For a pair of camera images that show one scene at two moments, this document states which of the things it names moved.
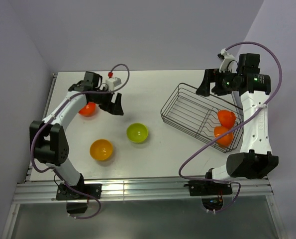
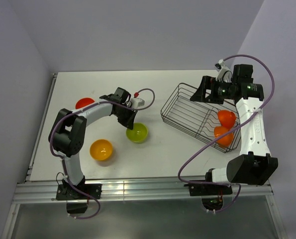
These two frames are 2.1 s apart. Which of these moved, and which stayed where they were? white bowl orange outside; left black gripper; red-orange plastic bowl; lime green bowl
Moved: left black gripper
Stayed: red-orange plastic bowl; lime green bowl; white bowl orange outside
